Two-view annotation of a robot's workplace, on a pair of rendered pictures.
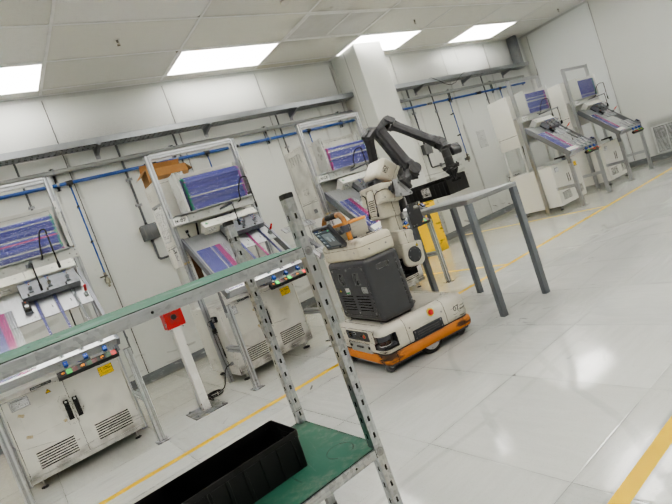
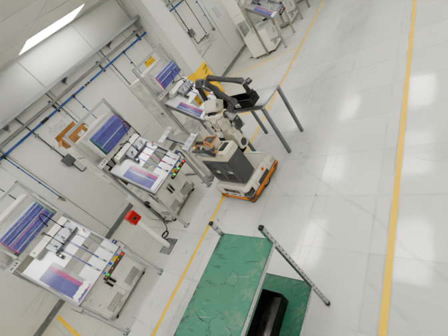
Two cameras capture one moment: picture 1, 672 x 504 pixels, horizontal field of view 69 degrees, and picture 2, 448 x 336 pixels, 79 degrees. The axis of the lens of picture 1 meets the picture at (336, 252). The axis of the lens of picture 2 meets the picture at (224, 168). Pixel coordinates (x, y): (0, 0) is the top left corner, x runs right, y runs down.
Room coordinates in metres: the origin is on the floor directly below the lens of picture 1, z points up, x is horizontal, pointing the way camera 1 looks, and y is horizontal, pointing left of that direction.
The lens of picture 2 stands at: (0.18, 0.08, 2.25)
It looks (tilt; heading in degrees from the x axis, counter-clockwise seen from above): 31 degrees down; 357
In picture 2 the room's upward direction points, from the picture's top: 40 degrees counter-clockwise
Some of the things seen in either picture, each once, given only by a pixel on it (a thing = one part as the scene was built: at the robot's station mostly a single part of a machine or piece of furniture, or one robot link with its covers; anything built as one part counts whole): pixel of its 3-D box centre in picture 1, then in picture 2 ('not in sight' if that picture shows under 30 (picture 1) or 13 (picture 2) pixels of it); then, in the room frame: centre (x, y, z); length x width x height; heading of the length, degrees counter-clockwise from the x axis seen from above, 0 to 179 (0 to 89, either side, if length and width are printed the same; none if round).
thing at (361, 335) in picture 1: (358, 335); (232, 190); (3.02, 0.04, 0.23); 0.41 x 0.02 x 0.08; 25
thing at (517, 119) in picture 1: (536, 145); (252, 14); (7.00, -3.21, 0.95); 1.36 x 0.82 x 1.90; 35
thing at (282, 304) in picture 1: (252, 327); (162, 192); (4.15, 0.90, 0.31); 0.70 x 0.65 x 0.62; 125
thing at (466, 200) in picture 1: (474, 251); (264, 121); (3.50, -0.95, 0.40); 0.70 x 0.45 x 0.80; 25
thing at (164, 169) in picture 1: (178, 167); (78, 127); (4.27, 1.04, 1.82); 0.68 x 0.30 x 0.20; 125
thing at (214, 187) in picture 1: (213, 188); (109, 134); (4.09, 0.78, 1.52); 0.51 x 0.13 x 0.27; 125
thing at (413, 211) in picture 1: (402, 214); (229, 121); (3.30, -0.51, 0.84); 0.28 x 0.16 x 0.22; 25
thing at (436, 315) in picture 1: (400, 324); (246, 174); (3.18, -0.25, 0.16); 0.67 x 0.64 x 0.25; 115
